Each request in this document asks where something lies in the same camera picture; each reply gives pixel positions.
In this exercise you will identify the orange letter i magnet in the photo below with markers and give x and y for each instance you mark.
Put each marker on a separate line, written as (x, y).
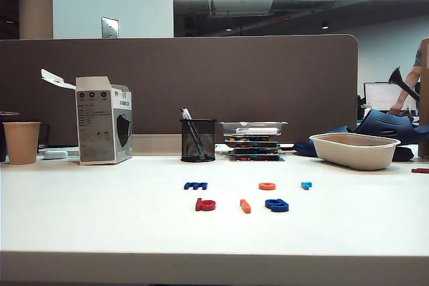
(245, 206)

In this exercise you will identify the blue letter g magnet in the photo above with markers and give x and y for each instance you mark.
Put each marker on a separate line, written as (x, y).
(277, 205)

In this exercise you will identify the blue letter m magnet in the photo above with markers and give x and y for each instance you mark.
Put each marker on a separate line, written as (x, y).
(195, 185)

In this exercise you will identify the orange letter o magnet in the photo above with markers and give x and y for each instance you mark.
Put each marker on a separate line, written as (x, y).
(267, 185)

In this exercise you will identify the light blue letter r magnet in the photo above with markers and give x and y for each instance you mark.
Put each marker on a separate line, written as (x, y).
(306, 185)

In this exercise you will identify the black pen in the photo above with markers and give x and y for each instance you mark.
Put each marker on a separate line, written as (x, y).
(194, 132)

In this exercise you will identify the black mesh pen holder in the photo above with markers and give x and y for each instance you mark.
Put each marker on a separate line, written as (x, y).
(198, 142)

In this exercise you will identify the white capped pen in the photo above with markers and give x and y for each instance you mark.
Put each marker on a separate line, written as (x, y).
(184, 113)

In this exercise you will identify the white flat box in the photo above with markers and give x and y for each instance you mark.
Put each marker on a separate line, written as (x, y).
(258, 130)

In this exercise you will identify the brown desk partition panel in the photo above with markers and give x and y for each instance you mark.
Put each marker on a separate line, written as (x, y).
(234, 81)

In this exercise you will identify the navy blue clog shoe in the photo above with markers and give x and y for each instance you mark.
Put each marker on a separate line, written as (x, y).
(321, 132)
(385, 125)

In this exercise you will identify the open face mask box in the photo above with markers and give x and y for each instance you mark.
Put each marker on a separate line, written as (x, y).
(95, 125)

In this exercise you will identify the beige oval paper bowl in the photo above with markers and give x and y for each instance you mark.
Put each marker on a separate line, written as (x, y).
(355, 152)

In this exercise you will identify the white earbud case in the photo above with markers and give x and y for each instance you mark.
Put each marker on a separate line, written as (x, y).
(55, 154)

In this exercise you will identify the computer monitor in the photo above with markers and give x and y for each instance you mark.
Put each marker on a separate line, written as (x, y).
(382, 95)

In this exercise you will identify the black funnel shaped object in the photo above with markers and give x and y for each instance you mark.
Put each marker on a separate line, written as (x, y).
(399, 80)

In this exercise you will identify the brown paper cup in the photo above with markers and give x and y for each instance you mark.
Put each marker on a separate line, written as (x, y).
(21, 143)

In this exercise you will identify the person in grey shirt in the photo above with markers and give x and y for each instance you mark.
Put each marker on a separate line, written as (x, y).
(413, 75)

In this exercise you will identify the red flat magnet piece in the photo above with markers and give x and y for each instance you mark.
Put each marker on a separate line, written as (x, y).
(421, 170)

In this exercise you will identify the metal wall switch plate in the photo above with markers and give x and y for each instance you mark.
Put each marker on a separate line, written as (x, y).
(110, 27)

